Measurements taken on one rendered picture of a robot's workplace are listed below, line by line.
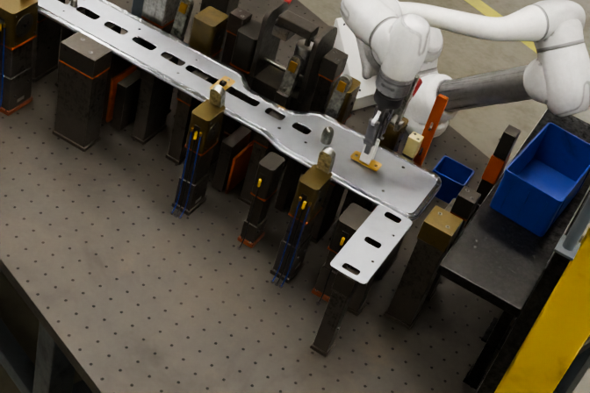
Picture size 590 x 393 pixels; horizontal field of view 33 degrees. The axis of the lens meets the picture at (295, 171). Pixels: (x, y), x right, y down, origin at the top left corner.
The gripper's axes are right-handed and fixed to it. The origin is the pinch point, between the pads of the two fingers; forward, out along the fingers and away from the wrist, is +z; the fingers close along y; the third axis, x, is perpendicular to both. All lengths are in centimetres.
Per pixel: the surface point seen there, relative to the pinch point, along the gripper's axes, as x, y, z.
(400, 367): 35, 30, 35
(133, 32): -79, -2, 5
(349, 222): 7.1, 22.0, 6.5
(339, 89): -17.8, -14.2, -2.9
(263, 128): -27.9, 7.9, 4.6
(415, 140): 8.5, -10.8, -1.8
